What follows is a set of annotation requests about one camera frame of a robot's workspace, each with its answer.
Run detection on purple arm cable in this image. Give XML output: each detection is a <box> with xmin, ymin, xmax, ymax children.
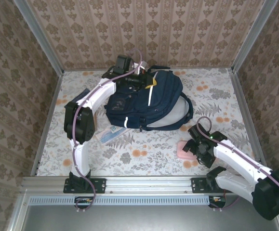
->
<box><xmin>196</xmin><ymin>116</ymin><xmax>279</xmax><ymax>215</ymax></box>
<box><xmin>71</xmin><ymin>48</ymin><xmax>144</xmax><ymax>214</ymax></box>

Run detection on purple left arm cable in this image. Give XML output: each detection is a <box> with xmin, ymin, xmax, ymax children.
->
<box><xmin>71</xmin><ymin>48</ymin><xmax>144</xmax><ymax>214</ymax></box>

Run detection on aluminium front rail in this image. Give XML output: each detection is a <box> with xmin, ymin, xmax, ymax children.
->
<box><xmin>20</xmin><ymin>175</ymin><xmax>279</xmax><ymax>194</ymax></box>

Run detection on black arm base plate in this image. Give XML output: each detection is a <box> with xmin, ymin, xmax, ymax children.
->
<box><xmin>63</xmin><ymin>177</ymin><xmax>106</xmax><ymax>194</ymax></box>
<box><xmin>191</xmin><ymin>177</ymin><xmax>218</xmax><ymax>194</ymax></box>

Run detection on floral tablecloth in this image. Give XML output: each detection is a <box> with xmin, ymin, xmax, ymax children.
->
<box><xmin>37</xmin><ymin>68</ymin><xmax>266</xmax><ymax>177</ymax></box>

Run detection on grey metal sheet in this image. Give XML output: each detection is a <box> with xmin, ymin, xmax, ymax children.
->
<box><xmin>8</xmin><ymin>204</ymin><xmax>279</xmax><ymax>231</ymax></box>

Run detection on navy blue backpack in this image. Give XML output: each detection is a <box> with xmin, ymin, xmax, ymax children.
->
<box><xmin>104</xmin><ymin>64</ymin><xmax>194</xmax><ymax>132</ymax></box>

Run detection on pink pencil case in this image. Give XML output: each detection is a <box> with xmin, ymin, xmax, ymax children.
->
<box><xmin>177</xmin><ymin>140</ymin><xmax>198</xmax><ymax>161</ymax></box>

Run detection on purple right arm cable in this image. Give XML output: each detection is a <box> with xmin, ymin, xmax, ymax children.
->
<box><xmin>196</xmin><ymin>116</ymin><xmax>279</xmax><ymax>215</ymax></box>

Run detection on white slotted cable duct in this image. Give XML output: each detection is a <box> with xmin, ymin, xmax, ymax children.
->
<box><xmin>29</xmin><ymin>194</ymin><xmax>211</xmax><ymax>205</ymax></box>

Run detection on aluminium side rail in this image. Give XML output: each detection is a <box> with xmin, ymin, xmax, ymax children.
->
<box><xmin>228</xmin><ymin>69</ymin><xmax>271</xmax><ymax>176</ymax></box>
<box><xmin>30</xmin><ymin>71</ymin><xmax>64</xmax><ymax>176</ymax></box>

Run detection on aluminium corner post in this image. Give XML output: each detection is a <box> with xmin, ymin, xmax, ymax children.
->
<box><xmin>231</xmin><ymin>0</ymin><xmax>279</xmax><ymax>72</ymax></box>
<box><xmin>13</xmin><ymin>0</ymin><xmax>65</xmax><ymax>74</ymax></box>

